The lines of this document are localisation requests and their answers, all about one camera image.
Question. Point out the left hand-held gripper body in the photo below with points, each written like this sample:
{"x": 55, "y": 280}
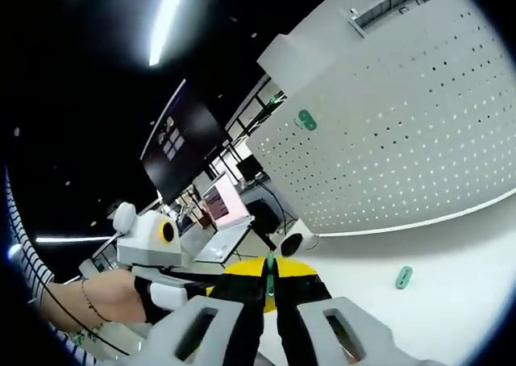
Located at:
{"x": 141, "y": 249}

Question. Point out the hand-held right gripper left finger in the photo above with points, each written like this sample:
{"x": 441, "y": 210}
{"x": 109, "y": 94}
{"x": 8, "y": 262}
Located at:
{"x": 201, "y": 329}

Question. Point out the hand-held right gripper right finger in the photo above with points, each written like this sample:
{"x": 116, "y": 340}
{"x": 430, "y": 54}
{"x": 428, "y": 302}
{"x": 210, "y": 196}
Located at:
{"x": 322, "y": 329}

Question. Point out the white perforated mounting plate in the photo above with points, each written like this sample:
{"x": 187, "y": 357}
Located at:
{"x": 403, "y": 140}

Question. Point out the white side desk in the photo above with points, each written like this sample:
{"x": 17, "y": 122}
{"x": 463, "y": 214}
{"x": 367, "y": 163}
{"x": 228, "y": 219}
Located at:
{"x": 221, "y": 245}

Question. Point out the short ceiling light strip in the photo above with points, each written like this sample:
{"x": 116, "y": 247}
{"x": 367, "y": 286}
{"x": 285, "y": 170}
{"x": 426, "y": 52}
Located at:
{"x": 72, "y": 239}

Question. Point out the white panel with purple print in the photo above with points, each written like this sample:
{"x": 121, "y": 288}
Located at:
{"x": 231, "y": 200}

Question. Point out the person's striped shirt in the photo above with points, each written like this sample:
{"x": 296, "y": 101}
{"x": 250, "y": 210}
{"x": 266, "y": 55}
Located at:
{"x": 36, "y": 273}

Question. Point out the black computer monitor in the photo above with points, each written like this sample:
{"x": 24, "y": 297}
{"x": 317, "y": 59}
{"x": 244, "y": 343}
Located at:
{"x": 246, "y": 169}

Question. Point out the long ceiling light strip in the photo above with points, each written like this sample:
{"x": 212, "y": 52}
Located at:
{"x": 165, "y": 23}

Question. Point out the grey metal shelving rack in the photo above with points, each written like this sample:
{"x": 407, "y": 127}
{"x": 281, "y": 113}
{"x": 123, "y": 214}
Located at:
{"x": 383, "y": 13}

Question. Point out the large dark wall screen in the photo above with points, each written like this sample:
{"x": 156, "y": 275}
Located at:
{"x": 181, "y": 160}

